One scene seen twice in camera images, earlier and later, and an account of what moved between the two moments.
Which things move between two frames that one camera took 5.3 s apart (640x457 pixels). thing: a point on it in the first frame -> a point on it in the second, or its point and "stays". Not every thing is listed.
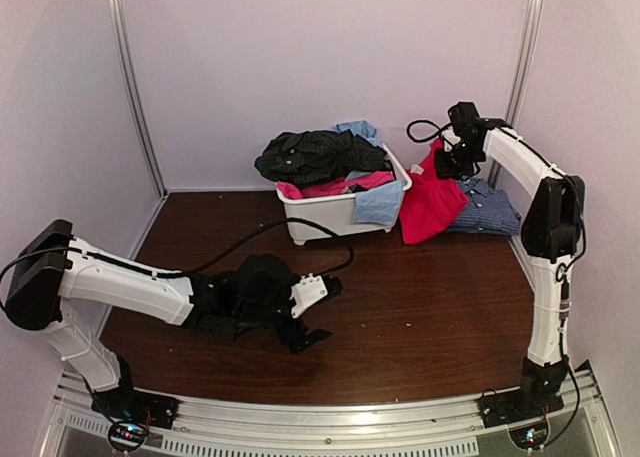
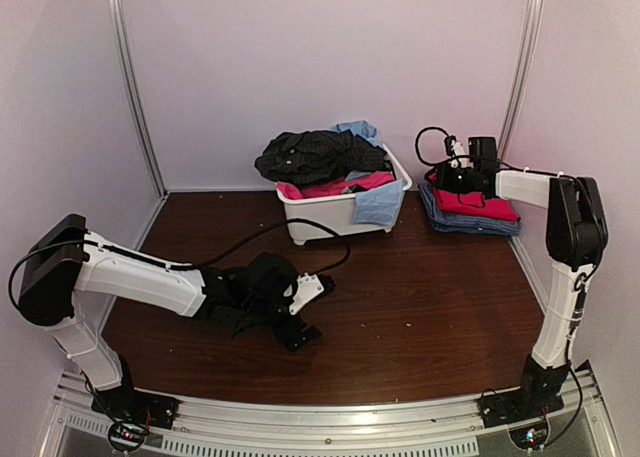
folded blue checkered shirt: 488,210 stays
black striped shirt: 316,158 stays
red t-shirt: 431,203 -> 493,207
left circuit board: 126,436 stays
